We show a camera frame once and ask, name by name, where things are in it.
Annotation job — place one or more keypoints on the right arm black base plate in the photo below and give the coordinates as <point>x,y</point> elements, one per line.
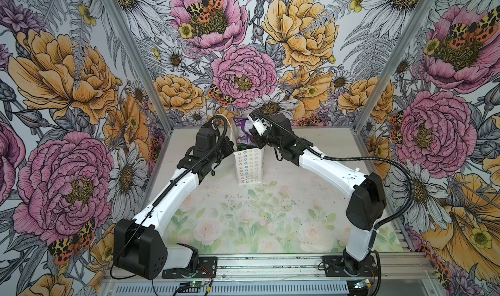
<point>345,266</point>

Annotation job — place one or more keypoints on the left green circuit board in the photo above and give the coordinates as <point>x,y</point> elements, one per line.
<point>191,287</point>

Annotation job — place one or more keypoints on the right aluminium corner post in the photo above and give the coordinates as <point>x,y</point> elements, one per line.
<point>416,20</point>

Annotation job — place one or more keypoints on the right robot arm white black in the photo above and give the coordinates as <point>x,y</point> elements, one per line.
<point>364,191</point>

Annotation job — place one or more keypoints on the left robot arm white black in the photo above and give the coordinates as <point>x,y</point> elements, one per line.
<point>139,246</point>

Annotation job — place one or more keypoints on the aluminium mounting rail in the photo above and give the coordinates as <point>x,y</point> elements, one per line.
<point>278,267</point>

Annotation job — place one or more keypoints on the aluminium corner post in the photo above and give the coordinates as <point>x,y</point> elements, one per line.
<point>416,20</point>
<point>120,24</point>

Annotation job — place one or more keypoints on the white vented cable duct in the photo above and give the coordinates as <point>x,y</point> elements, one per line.
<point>321,287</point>

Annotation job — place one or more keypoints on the white paper bag with dots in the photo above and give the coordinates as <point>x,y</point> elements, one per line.
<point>249,163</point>

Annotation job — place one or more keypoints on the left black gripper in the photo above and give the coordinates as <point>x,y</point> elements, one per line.
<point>228,145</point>

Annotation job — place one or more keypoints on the right green circuit board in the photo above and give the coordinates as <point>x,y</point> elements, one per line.
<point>366,283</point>

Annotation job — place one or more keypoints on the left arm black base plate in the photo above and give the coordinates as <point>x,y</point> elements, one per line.
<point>204,267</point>

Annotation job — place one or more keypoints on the green round-logo snack packet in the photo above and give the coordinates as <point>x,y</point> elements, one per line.
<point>242,146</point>

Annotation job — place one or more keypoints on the purple snack packet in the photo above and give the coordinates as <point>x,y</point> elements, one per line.
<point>243,126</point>

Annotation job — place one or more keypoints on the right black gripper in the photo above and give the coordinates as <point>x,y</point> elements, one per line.
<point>255,132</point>

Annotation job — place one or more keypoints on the green circuit board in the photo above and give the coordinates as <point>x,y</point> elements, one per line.
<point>366,283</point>
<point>191,287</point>

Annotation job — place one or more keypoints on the left aluminium corner post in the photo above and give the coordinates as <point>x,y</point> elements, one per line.
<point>120,24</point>

